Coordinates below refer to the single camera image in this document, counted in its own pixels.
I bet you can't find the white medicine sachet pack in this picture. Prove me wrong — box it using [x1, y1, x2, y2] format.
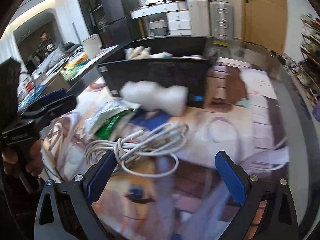
[85, 98, 141, 140]

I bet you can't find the green white medicine packet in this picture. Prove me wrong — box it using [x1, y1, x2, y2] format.
[94, 108, 135, 140]

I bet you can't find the white cable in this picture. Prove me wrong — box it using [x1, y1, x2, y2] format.
[85, 121, 189, 179]

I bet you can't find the white blue plush toy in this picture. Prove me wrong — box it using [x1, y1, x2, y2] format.
[124, 46, 173, 60]

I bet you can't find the left hand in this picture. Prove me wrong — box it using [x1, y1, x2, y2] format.
[2, 140, 43, 178]

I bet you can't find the grey tv cabinet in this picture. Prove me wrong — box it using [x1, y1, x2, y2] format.
[18, 45, 118, 109]

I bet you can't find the person in plaid shirt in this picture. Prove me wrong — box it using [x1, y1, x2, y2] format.
[37, 31, 56, 60]

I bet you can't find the white electric kettle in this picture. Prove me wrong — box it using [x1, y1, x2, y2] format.
[82, 34, 103, 59]

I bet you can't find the black refrigerator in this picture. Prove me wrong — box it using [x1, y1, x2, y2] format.
[101, 0, 142, 45]

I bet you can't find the anime print table mat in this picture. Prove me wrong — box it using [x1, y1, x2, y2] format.
[43, 65, 289, 239]

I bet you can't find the white foam block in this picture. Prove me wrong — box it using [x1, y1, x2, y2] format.
[119, 81, 188, 116]

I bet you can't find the purple paper bag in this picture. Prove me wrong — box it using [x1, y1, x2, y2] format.
[312, 102, 320, 122]

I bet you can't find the woven basket under desk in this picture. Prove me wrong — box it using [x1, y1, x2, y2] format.
[148, 20, 168, 36]

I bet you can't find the black cardboard box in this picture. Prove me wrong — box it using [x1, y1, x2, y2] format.
[98, 36, 212, 108]

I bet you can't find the shoe rack with shoes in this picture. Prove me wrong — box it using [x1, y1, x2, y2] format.
[289, 14, 319, 107]

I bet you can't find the white drawer desk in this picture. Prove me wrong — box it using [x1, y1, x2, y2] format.
[130, 1, 192, 36]

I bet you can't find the white suitcase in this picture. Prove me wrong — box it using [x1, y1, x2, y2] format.
[187, 0, 210, 37]

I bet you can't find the silver aluminium suitcase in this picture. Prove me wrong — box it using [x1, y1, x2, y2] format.
[210, 1, 234, 40]

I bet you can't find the wooden door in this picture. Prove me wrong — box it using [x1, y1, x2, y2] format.
[242, 0, 287, 54]

